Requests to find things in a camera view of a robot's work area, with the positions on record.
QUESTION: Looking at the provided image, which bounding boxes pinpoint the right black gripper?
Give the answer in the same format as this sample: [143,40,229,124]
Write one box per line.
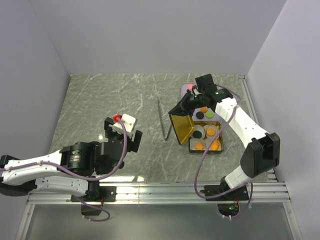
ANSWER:
[168,89,205,118]

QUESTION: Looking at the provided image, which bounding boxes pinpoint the gold tin lid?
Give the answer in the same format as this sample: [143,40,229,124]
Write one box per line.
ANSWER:
[169,114,195,145]

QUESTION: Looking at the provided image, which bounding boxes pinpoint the lavender plastic tray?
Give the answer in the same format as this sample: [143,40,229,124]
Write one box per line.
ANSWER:
[180,82,222,122]

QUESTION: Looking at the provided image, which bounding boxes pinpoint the black sandwich cookie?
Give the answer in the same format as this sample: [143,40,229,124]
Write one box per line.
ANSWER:
[192,130,203,139]
[195,111,205,120]

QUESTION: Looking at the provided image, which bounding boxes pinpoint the metal tongs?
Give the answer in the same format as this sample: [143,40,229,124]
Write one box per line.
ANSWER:
[157,98,172,141]

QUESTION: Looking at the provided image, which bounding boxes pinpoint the gold cookie tin base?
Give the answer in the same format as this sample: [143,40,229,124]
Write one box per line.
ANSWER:
[188,121,224,155]

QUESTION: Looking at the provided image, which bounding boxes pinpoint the orange round dotted cookie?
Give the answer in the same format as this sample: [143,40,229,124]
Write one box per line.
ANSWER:
[206,127,216,137]

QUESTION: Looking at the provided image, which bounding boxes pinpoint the orange pumpkin cookie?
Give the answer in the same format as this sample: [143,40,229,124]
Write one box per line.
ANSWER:
[210,139,220,151]

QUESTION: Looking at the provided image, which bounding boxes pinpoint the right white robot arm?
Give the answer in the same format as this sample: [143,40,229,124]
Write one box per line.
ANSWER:
[168,74,281,200]

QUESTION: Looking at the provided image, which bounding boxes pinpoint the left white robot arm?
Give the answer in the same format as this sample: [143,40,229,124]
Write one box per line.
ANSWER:
[0,114,143,201]

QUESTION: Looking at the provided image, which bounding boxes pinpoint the black sandwich cookie on tray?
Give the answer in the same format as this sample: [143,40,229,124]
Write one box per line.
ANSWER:
[195,111,205,120]

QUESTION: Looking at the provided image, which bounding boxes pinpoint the orange swirl cookie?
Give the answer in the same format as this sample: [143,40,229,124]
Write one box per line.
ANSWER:
[200,107,208,113]

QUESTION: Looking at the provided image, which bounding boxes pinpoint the green round cookie right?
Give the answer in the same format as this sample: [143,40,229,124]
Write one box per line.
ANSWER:
[205,110,214,119]

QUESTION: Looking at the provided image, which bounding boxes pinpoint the white paper cup back-right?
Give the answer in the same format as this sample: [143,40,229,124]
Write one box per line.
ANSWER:
[203,124,219,138]

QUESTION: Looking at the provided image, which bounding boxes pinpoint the white paper cup front-left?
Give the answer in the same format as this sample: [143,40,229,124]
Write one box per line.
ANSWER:
[189,138,206,151]

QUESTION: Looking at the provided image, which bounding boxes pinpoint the white paper cup front-right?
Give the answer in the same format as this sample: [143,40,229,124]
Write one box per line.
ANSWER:
[204,137,223,151]

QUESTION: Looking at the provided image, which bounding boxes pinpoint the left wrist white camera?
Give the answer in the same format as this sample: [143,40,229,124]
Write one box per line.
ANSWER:
[112,114,137,137]

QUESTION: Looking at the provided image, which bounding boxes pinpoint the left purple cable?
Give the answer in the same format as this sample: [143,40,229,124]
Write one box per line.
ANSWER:
[0,117,129,222]

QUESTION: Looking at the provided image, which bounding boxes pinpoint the purple cable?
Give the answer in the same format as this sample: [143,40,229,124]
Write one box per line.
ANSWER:
[193,83,253,220]
[0,117,129,222]

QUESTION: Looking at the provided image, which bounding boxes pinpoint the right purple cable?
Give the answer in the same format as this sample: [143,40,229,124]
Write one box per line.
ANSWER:
[193,83,253,220]

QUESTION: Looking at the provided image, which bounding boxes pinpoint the aluminium rail frame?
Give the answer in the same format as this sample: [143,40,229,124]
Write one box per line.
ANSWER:
[17,73,302,240]

